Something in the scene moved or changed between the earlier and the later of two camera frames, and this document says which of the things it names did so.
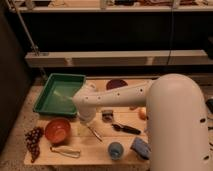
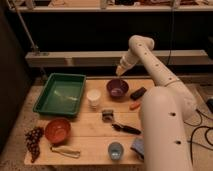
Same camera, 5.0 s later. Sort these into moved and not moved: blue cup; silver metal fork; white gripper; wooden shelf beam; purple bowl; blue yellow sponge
Moved: white gripper; silver metal fork
Not moved: wooden shelf beam; blue yellow sponge; blue cup; purple bowl
